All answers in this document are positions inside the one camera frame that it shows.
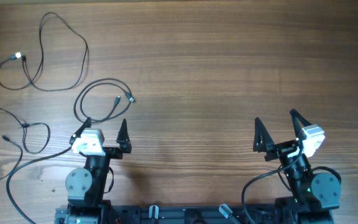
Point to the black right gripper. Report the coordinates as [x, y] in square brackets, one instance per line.
[279, 149]

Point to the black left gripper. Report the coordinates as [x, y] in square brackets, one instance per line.
[115, 153]

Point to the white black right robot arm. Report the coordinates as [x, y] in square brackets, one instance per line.
[315, 192]

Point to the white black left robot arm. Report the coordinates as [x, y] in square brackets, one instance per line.
[86, 185]

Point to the black base rail with clips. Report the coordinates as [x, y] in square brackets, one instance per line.
[153, 214]

